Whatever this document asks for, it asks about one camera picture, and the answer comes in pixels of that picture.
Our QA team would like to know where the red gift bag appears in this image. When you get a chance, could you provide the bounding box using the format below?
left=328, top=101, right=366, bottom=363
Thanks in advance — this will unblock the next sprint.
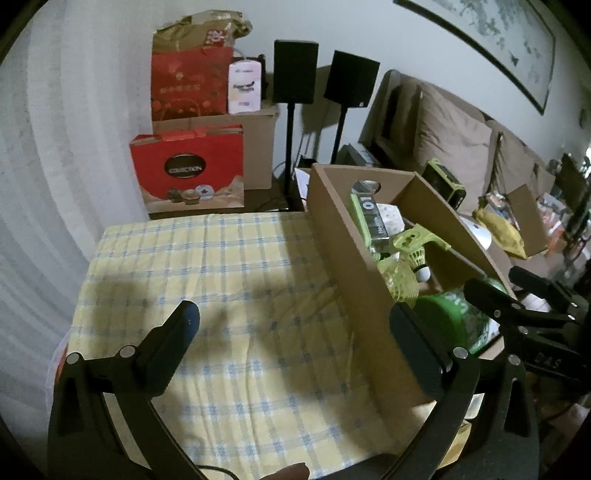
left=151, top=46, right=235, bottom=121

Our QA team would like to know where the white pink box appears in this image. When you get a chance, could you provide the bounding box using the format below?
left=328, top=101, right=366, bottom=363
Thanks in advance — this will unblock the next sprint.
left=228, top=60, right=265, bottom=114

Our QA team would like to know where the framed ink painting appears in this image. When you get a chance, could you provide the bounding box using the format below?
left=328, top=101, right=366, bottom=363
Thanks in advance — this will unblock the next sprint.
left=393, top=0, right=557, bottom=116

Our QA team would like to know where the green cylindrical can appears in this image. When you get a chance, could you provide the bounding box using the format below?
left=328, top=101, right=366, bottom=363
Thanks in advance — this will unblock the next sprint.
left=413, top=277, right=502, bottom=356

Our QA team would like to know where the gold paper bag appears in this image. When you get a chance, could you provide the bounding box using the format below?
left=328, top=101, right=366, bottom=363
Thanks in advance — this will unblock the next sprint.
left=153, top=14, right=253, bottom=54

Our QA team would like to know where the yellow bag on sofa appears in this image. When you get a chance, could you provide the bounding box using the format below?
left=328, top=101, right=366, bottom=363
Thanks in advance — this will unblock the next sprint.
left=475, top=208, right=527, bottom=258

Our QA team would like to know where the black speaker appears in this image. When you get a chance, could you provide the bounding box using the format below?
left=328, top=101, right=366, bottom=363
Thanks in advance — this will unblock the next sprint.
left=273, top=40, right=319, bottom=104
left=324, top=50, right=380, bottom=108

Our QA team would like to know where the black speaker stand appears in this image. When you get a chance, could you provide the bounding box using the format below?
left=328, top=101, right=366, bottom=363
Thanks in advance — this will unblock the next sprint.
left=284, top=102, right=297, bottom=210
left=330, top=106, right=350, bottom=164

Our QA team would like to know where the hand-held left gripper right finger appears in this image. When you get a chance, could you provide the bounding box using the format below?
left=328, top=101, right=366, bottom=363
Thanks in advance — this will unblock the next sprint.
left=379, top=302, right=541, bottom=480

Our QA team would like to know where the floral cloth bag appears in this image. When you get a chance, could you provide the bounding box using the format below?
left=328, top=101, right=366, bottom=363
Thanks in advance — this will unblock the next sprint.
left=379, top=203, right=416, bottom=236

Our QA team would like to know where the brown sofa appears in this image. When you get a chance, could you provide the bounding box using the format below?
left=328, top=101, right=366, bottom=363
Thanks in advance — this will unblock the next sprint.
left=359, top=69, right=591, bottom=259

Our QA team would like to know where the green transparent calendar box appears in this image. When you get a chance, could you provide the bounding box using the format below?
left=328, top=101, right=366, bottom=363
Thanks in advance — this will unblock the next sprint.
left=349, top=182, right=393, bottom=254

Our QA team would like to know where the large cardboard box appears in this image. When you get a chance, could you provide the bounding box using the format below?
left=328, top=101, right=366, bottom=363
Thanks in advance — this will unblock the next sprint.
left=152, top=105, right=280, bottom=191

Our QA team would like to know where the large beige cushion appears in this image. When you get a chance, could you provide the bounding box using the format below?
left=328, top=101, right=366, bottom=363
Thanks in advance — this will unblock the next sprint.
left=413, top=85, right=494, bottom=195

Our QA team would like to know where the person's left hand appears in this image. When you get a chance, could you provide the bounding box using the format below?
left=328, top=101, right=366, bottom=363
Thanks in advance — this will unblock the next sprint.
left=259, top=463, right=311, bottom=480

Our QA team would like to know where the cream thick curtain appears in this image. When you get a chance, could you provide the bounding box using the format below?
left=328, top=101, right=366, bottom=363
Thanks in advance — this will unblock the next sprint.
left=60, top=0, right=155, bottom=227

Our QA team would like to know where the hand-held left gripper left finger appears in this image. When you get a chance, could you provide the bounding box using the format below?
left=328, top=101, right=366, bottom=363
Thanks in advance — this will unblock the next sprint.
left=46, top=300, right=208, bottom=480

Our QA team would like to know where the green black device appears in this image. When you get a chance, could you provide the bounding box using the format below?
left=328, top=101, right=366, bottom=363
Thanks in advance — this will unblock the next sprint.
left=422, top=158, right=466, bottom=208

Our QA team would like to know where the small cardboard box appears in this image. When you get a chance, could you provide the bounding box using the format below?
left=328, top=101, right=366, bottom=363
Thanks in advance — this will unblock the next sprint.
left=505, top=184, right=555, bottom=257

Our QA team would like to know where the red carton with handle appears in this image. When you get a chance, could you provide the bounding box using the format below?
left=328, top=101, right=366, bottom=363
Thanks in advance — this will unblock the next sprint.
left=129, top=124, right=245, bottom=215

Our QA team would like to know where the yellow plastic shuttlecock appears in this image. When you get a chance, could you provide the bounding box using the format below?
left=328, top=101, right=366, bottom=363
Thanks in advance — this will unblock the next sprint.
left=376, top=256, right=421, bottom=309
left=394, top=224, right=451, bottom=282

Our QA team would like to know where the long cardboard box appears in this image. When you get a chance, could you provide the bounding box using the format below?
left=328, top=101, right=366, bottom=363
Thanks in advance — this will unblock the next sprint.
left=307, top=163, right=518, bottom=418

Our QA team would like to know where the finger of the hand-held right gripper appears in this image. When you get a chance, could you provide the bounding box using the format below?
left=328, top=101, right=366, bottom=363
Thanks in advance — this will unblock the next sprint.
left=508, top=266, right=591, bottom=319
left=463, top=277, right=581, bottom=330

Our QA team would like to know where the yellow checkered tablecloth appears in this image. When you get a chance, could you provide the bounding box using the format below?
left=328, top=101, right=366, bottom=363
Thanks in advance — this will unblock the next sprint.
left=67, top=211, right=402, bottom=478

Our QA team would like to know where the white sheer curtain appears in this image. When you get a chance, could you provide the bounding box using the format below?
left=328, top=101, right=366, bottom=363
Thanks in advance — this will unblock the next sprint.
left=0, top=46, right=153, bottom=370

